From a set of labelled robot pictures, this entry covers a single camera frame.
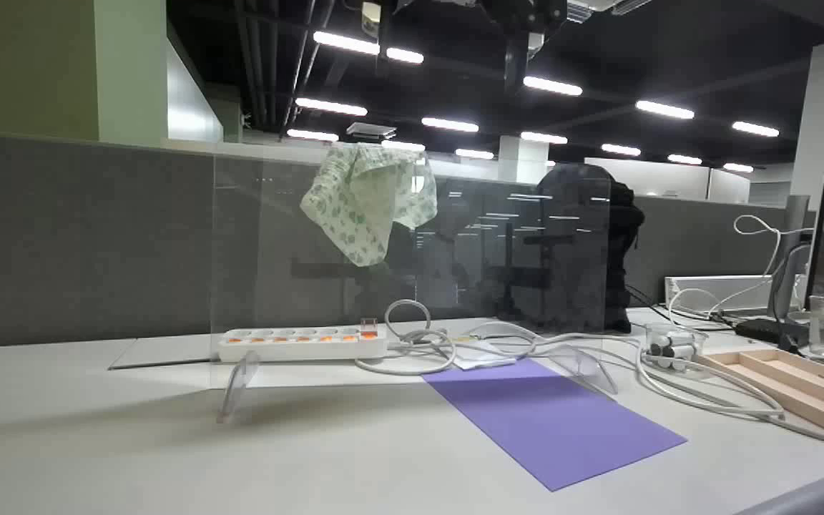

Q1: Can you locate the white power strip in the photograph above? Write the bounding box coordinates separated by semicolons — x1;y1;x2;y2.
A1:
217;324;388;366

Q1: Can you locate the clear panel foot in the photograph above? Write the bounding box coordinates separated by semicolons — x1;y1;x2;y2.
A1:
533;344;620;399
214;350;262;427

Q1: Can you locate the white looped cable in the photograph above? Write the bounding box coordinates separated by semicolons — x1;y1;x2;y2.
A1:
730;211;813;302

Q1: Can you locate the grey cable bundle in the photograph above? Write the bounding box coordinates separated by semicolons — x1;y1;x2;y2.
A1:
353;299;824;450

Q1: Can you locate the clear glass panel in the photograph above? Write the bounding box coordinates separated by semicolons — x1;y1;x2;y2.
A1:
210;153;617;392

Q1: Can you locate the wooden tray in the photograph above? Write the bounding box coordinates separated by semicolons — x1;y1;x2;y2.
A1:
703;346;824;437

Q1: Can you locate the white patterned cloth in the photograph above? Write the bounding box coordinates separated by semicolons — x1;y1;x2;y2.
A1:
297;144;441;270

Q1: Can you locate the grey partition wall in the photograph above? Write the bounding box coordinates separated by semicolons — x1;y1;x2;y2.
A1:
0;130;796;350

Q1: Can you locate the purple paper sheet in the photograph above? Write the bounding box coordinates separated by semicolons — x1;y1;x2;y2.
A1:
423;357;690;496

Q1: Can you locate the small white adapter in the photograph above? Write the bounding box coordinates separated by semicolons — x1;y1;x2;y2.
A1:
637;332;702;376

